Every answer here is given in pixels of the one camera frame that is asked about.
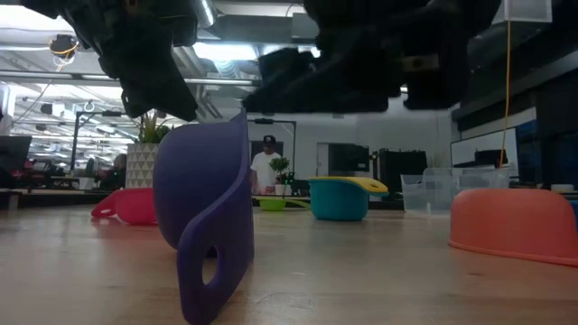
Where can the orange measuring cup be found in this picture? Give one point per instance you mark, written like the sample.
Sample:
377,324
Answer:
515,221

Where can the clear plastic basket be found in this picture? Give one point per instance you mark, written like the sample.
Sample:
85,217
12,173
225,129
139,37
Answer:
429,194

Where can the teal measuring cup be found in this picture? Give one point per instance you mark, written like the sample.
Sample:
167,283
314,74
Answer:
336,205

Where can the black desk monitor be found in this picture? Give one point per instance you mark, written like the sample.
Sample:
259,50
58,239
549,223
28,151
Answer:
13,153

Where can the dark grey door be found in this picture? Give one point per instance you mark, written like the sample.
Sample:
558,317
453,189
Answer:
280,146

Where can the yellow measuring cup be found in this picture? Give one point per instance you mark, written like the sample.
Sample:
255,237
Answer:
370,184

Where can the black wall monitor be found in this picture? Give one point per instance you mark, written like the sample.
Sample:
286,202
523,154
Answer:
347,157

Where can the black metal stand frame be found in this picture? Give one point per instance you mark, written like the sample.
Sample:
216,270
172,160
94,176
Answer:
271,121
111,113

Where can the small potted green plant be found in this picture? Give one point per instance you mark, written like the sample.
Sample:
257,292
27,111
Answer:
280,164

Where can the whiteboard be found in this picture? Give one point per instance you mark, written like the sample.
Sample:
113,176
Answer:
478,146

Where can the green measuring cup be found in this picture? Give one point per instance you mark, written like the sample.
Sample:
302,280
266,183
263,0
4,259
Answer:
272,204

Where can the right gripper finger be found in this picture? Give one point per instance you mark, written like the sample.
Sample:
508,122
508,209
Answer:
289,63
334,92

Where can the linear ceiling light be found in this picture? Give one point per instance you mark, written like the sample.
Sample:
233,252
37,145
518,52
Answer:
45,74
221,81

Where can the succulent in patterned white pot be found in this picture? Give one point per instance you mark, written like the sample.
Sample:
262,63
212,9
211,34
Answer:
142,167

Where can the purple measuring cup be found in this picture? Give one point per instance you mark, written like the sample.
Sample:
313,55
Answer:
198,180

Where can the white hanging panel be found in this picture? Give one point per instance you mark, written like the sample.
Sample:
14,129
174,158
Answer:
528,11

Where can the person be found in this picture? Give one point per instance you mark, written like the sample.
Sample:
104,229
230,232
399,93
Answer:
119,164
264,169

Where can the red measuring cup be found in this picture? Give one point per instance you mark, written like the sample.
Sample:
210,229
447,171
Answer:
131,205

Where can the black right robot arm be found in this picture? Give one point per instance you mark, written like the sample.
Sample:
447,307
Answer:
478,22

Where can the black cabinet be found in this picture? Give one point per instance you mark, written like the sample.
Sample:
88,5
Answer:
402,169

